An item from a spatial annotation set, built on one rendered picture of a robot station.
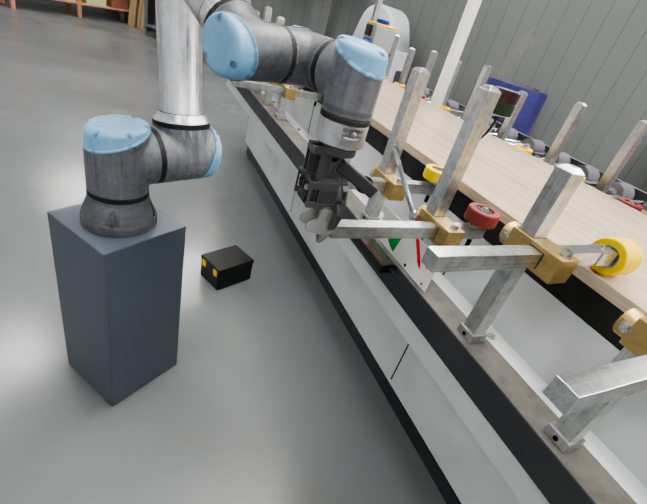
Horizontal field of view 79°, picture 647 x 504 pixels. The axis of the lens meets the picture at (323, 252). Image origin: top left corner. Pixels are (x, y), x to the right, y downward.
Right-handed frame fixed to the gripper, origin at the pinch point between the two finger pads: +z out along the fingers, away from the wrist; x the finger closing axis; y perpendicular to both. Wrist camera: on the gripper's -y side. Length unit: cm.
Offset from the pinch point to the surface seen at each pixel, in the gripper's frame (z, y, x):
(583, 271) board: -7, -51, 24
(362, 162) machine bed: 11, -51, -75
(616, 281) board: -8, -54, 28
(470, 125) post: -26.4, -29.6, -3.3
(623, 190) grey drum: -1, -176, -41
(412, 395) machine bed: 65, -51, 2
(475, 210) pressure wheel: -8.1, -38.7, 0.5
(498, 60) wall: -34, -365, -344
